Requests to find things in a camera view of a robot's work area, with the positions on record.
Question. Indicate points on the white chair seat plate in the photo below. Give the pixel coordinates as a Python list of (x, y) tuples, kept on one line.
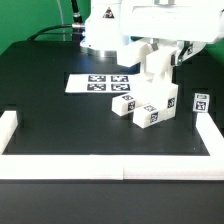
[(160, 91)]

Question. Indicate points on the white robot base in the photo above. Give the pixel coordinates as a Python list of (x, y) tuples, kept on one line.
[(103, 36)]

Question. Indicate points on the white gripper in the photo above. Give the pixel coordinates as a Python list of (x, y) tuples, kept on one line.
[(185, 20)]

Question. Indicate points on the white U-shaped fence frame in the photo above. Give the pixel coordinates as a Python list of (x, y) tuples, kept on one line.
[(97, 167)]

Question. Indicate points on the white chair back piece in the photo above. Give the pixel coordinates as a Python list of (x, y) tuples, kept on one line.
[(155, 56)]

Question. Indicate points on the white fiducial marker sheet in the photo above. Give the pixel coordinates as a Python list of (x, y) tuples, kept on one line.
[(100, 83)]

